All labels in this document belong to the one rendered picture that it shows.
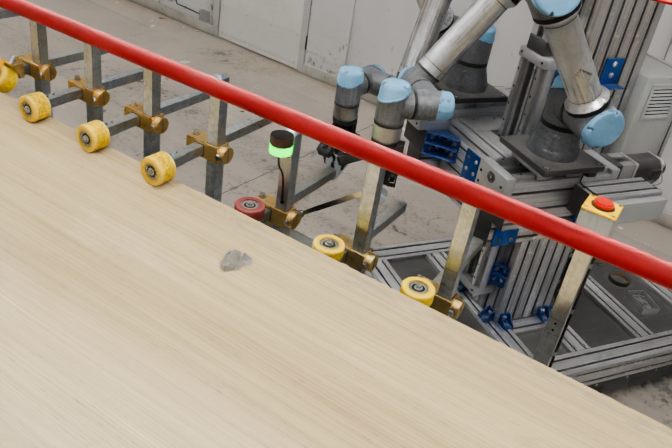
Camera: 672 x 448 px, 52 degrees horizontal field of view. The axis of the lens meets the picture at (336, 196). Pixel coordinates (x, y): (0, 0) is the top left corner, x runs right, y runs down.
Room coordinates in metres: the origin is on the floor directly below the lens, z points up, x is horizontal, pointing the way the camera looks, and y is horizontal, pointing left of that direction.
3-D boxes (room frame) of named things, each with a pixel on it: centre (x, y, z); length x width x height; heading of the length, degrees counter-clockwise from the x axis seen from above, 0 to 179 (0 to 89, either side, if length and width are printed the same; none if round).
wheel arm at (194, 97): (1.90, 0.58, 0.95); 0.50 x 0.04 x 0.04; 152
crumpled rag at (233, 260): (1.27, 0.21, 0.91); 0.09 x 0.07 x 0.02; 145
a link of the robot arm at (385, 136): (1.59, -0.10, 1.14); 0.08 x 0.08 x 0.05
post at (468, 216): (1.35, -0.31, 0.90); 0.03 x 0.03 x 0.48; 62
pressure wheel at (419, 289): (1.28, -0.22, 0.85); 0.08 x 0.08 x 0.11
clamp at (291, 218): (1.59, 0.16, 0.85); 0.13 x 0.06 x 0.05; 62
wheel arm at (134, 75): (2.02, 0.80, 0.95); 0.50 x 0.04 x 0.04; 152
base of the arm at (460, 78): (2.31, -0.38, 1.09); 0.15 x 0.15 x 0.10
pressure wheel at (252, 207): (1.52, 0.22, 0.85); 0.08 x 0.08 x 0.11
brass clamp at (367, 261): (1.48, -0.07, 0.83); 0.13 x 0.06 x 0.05; 62
